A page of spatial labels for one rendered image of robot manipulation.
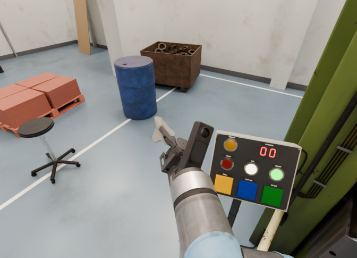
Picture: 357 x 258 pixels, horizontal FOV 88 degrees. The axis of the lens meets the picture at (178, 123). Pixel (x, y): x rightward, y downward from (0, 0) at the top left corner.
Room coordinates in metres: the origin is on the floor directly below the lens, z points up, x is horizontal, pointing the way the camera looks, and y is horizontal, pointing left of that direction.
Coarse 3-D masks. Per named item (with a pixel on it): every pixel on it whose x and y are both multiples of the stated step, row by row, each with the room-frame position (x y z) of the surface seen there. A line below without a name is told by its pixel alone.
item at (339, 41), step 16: (352, 0) 1.05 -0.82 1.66; (352, 16) 1.03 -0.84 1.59; (336, 32) 1.05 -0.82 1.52; (352, 32) 1.01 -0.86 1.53; (336, 48) 1.03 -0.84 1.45; (320, 64) 1.06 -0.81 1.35; (336, 64) 1.01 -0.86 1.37; (320, 80) 1.03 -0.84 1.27; (304, 96) 1.06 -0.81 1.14; (320, 96) 1.01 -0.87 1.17; (304, 112) 1.04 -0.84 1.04; (304, 128) 1.01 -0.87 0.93
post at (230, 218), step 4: (236, 200) 0.58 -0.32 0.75; (232, 204) 0.59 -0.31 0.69; (236, 204) 0.58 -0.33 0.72; (240, 204) 0.59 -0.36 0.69; (232, 208) 0.59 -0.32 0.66; (236, 208) 0.57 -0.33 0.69; (232, 212) 0.58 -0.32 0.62; (236, 212) 0.58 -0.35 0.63; (228, 216) 0.59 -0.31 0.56; (232, 216) 0.58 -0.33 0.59; (228, 220) 0.59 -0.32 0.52; (232, 220) 0.57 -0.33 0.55; (232, 224) 0.58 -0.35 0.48
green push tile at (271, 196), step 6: (264, 186) 0.47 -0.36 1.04; (264, 192) 0.45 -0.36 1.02; (270, 192) 0.45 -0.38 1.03; (276, 192) 0.45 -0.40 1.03; (282, 192) 0.44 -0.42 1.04; (264, 198) 0.44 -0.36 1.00; (270, 198) 0.44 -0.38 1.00; (276, 198) 0.43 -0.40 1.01; (270, 204) 0.42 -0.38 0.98; (276, 204) 0.42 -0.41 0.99
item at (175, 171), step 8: (184, 144) 0.34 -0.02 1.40; (168, 152) 0.35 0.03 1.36; (176, 152) 0.31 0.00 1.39; (160, 160) 0.33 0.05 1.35; (168, 160) 0.31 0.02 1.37; (176, 160) 0.31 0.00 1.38; (168, 168) 0.31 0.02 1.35; (176, 168) 0.29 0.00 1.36; (192, 168) 0.26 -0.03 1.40; (168, 176) 0.29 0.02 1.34; (176, 176) 0.25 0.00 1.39
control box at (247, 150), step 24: (216, 144) 0.60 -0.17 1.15; (240, 144) 0.58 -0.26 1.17; (264, 144) 0.57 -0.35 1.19; (288, 144) 0.56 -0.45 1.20; (216, 168) 0.55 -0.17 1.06; (240, 168) 0.53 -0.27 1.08; (264, 168) 0.51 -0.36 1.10; (288, 168) 0.50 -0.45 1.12; (216, 192) 0.49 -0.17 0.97; (288, 192) 0.45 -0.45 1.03
